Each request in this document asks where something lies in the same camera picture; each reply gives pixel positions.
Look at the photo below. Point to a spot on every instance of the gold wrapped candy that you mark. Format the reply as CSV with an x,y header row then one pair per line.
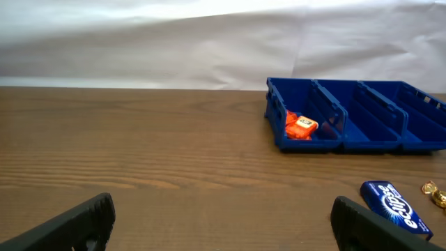
x,y
437,197

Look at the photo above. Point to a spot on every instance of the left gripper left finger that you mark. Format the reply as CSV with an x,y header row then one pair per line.
x,y
69,226

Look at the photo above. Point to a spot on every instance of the orange candy box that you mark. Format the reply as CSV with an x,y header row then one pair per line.
x,y
291,118
301,129

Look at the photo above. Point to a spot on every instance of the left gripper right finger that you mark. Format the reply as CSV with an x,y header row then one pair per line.
x,y
366,233

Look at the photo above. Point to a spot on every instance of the blue candy pack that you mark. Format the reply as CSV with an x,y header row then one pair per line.
x,y
390,202

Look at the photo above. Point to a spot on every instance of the blue tray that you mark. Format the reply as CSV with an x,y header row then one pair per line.
x,y
369,136

